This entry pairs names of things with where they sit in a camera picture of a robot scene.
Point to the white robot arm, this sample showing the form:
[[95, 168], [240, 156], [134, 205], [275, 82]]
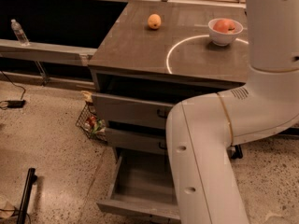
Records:
[[199, 130]]

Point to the top grey drawer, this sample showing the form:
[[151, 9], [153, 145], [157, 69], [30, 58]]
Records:
[[114, 108]]

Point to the grey drawer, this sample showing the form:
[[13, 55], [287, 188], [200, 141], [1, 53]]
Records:
[[114, 108], [142, 187], [144, 142]]

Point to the middle grey drawer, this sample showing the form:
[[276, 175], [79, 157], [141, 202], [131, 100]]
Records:
[[144, 142]]

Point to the grey drawer cabinet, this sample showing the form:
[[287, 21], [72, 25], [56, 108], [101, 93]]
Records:
[[170, 64]]

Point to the bottom grey drawer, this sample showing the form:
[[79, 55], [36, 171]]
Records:
[[142, 187]]

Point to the orange fruit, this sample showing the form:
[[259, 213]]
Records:
[[154, 21]]

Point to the white bowl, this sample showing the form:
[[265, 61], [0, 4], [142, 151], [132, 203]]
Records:
[[222, 39]]

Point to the red apple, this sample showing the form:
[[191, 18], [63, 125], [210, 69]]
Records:
[[225, 26]]

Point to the black power adapter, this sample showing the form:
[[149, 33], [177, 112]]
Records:
[[15, 104]]

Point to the black metal bar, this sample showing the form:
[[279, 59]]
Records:
[[29, 182]]

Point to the clear plastic water bottle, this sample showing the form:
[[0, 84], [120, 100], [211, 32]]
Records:
[[19, 33]]

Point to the black wire basket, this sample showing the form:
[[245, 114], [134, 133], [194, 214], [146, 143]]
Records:
[[93, 127]]

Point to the grey metal shelf rail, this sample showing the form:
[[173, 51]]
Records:
[[48, 53]]

